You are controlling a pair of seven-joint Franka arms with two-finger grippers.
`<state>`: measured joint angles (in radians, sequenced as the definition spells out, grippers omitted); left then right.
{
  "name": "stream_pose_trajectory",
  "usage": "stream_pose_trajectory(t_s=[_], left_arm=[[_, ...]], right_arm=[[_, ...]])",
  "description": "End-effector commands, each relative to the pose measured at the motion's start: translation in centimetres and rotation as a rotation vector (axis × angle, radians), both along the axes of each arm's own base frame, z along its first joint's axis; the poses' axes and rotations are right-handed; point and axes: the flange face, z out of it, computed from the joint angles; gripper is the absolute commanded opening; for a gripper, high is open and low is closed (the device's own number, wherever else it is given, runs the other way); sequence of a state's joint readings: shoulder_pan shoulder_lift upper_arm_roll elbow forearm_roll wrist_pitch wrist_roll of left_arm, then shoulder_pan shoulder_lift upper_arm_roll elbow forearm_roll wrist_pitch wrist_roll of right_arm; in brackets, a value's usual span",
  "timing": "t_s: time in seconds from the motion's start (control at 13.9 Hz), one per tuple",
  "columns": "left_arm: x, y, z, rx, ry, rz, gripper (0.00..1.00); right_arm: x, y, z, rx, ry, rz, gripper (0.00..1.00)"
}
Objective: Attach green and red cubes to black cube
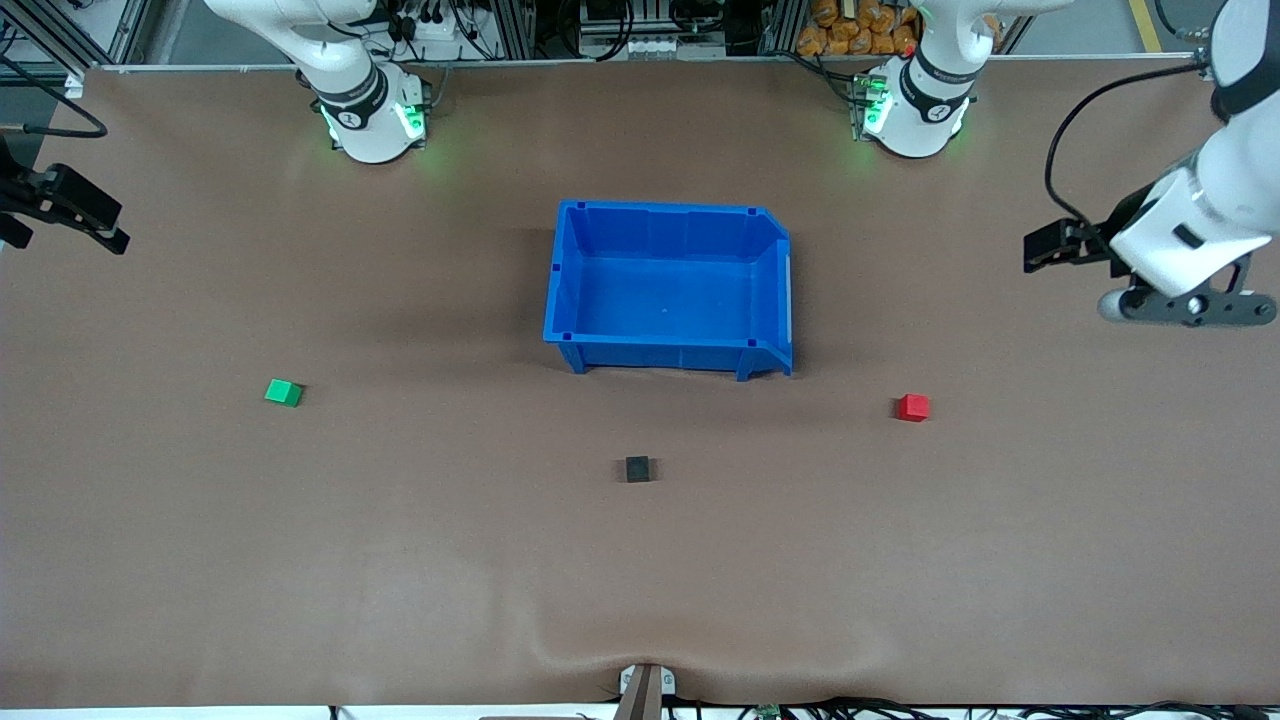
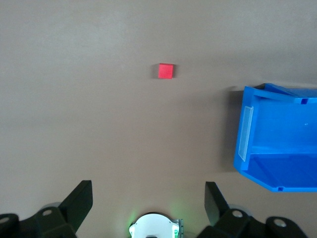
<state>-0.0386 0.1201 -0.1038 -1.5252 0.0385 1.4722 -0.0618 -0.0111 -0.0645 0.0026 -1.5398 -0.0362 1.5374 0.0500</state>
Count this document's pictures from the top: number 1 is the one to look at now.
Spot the orange netted bag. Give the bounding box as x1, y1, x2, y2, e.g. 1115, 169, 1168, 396
796, 0, 921, 58

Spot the blue plastic storage bin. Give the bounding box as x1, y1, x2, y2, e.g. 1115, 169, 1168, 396
543, 200, 794, 381

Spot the white power strip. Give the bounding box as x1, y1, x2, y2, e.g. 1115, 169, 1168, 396
392, 12, 473, 43

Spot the black grey equipment box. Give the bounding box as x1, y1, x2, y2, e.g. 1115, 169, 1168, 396
578, 0, 733, 61

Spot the brown table mat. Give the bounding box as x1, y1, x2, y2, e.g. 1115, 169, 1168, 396
0, 60, 1280, 709

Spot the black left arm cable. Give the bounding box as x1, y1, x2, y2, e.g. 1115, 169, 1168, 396
1044, 60, 1217, 229

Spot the black cable bundle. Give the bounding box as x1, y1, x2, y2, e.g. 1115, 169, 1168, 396
664, 696, 1280, 720

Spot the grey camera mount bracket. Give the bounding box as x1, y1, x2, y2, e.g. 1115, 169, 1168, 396
617, 663, 677, 720

